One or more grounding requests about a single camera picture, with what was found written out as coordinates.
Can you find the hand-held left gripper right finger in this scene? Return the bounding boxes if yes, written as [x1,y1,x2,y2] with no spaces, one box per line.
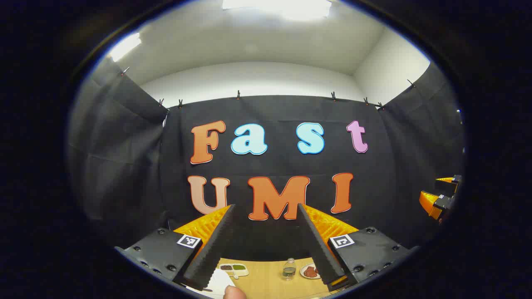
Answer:
[297,203,420,292]

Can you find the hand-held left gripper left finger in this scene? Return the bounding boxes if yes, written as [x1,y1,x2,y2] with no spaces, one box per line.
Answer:
[114,203,236,291]

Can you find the white rice cooker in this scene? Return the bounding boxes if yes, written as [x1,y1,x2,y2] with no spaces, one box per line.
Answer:
[186,268,236,299]

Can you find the white round plate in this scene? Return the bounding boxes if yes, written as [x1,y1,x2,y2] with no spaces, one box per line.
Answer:
[300,263,320,279]

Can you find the white divided dish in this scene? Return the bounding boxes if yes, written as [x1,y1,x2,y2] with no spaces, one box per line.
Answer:
[219,263,249,279]

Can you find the clear plastic water bottle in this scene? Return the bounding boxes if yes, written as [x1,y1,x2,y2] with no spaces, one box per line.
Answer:
[283,257,297,281]

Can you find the ceiling light panel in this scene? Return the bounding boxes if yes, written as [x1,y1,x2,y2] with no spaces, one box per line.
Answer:
[109,32,143,63]

